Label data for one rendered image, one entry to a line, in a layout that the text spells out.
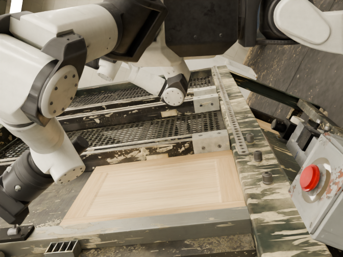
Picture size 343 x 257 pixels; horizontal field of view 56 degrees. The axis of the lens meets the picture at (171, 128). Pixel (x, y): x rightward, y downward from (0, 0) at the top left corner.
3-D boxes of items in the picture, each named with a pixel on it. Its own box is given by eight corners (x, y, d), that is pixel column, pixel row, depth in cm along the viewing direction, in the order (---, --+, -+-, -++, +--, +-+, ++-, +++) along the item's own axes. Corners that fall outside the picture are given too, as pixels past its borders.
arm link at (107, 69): (102, 52, 128) (127, 61, 125) (90, 75, 125) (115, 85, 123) (92, 36, 117) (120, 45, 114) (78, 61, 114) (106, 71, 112)
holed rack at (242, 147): (249, 154, 98) (249, 152, 98) (239, 155, 98) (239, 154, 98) (216, 66, 253) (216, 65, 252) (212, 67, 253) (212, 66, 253)
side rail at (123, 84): (213, 82, 249) (211, 69, 246) (77, 103, 263) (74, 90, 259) (212, 80, 257) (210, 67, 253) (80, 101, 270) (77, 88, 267)
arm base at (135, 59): (181, 6, 68) (141, -28, 69) (153, 6, 57) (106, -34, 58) (145, 61, 76) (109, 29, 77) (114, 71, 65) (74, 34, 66)
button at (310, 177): (332, 176, 43) (318, 171, 43) (317, 200, 45) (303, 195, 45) (321, 163, 47) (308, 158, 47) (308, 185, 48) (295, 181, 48)
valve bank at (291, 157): (444, 193, 66) (338, 152, 64) (402, 246, 71) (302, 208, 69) (341, 117, 112) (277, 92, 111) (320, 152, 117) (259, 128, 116)
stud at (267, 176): (273, 185, 80) (272, 174, 79) (263, 186, 80) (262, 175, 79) (271, 180, 82) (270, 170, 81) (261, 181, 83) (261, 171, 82)
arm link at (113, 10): (133, 13, 55) (160, 5, 67) (92, -21, 55) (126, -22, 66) (103, 65, 61) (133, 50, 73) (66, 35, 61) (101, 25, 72)
